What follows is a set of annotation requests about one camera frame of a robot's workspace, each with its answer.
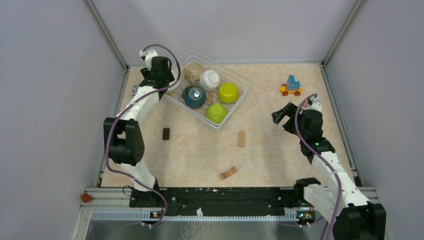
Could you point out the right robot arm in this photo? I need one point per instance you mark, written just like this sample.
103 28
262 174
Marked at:
349 213

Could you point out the wooden arch block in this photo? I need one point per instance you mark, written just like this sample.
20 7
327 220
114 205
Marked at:
228 173

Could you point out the playing card deck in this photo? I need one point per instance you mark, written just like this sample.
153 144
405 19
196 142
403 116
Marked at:
134 90

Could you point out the orange block on rail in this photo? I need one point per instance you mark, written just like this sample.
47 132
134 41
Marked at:
85 198

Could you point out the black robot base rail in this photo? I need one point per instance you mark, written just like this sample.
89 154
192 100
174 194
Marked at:
224 201

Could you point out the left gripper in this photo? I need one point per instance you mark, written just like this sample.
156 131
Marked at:
145 72

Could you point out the round lime green bowl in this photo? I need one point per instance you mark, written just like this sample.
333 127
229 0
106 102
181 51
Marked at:
228 93

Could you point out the square lime green bowl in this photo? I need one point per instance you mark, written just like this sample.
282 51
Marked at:
216 113

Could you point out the wooden block under rack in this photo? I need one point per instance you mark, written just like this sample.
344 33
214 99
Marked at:
210 98

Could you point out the white ceramic bowl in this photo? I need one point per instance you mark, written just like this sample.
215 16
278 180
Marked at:
209 80

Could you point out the blue toy block vehicle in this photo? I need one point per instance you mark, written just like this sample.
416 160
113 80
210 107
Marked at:
291 87

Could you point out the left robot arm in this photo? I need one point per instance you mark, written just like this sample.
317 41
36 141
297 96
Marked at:
124 143

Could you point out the white wire dish rack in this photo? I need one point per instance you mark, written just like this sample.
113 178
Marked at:
226 74

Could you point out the dark brown wooden block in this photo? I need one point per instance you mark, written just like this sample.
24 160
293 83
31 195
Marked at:
166 134

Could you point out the light wooden block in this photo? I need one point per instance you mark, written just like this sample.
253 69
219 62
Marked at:
241 139

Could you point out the beige ceramic bowl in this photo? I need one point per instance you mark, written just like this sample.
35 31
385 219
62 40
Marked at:
192 71

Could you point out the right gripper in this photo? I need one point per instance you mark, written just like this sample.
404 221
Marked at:
289 110

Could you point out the teal ceramic bowl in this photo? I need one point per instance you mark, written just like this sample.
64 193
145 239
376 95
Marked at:
194 97

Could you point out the white bowl with blue rim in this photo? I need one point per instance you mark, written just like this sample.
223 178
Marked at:
174 84

